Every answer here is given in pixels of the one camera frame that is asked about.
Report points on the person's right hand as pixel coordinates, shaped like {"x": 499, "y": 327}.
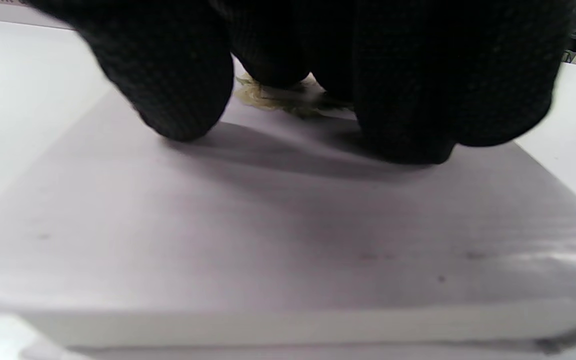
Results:
{"x": 418, "y": 75}

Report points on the white book blue floral cover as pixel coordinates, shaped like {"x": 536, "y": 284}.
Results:
{"x": 288, "y": 225}

